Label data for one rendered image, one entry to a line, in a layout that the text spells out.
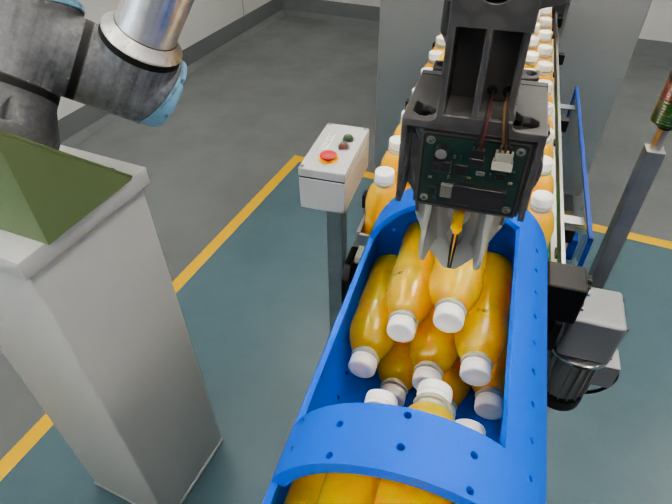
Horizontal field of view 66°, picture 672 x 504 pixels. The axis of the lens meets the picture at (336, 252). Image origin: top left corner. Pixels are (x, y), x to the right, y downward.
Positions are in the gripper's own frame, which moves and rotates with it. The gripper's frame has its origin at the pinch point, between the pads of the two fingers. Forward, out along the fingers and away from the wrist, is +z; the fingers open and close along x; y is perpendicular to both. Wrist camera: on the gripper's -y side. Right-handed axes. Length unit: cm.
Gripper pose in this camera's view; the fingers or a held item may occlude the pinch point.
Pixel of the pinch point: (452, 247)
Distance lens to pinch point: 40.4
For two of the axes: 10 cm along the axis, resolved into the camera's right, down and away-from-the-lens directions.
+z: 0.1, 7.5, 6.6
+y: -2.9, 6.4, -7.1
